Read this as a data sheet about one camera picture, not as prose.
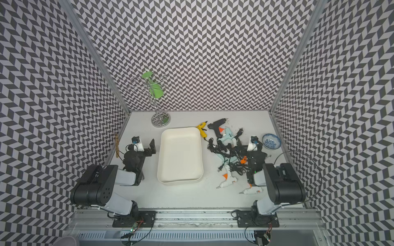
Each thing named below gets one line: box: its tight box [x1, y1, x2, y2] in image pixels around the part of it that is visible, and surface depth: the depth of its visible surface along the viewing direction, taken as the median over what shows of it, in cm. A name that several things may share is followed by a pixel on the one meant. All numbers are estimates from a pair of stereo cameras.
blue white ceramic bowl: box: [262, 133, 282, 151], surface depth 100 cm
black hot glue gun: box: [207, 118, 228, 139], surface depth 110 cm
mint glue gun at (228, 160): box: [216, 153, 239, 164], surface depth 93 cm
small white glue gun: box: [238, 186, 264, 195], surface depth 82 cm
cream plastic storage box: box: [156, 127, 204, 186], surface depth 93 cm
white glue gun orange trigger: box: [215, 164, 239, 189], surface depth 86 cm
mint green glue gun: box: [217, 126, 237, 148], surface depth 102 cm
